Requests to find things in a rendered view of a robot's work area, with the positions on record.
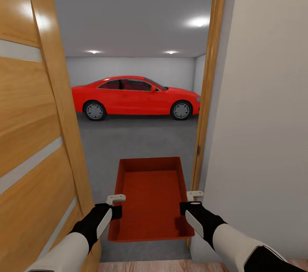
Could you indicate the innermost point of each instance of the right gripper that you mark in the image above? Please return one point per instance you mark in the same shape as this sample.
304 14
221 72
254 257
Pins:
183 207

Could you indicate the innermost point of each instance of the door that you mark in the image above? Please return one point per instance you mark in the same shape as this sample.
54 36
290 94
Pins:
44 185

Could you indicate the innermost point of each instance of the car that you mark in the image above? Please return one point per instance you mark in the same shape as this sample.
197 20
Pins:
133 95

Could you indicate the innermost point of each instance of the storage box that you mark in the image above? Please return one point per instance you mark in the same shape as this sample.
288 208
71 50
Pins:
153 187

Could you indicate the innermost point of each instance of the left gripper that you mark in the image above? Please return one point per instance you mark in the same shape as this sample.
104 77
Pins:
117 212

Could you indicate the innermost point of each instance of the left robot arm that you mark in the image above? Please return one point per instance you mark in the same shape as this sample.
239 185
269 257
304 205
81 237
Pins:
71 252

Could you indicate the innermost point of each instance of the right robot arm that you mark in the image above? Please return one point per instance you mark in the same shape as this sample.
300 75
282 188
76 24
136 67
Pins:
238 251

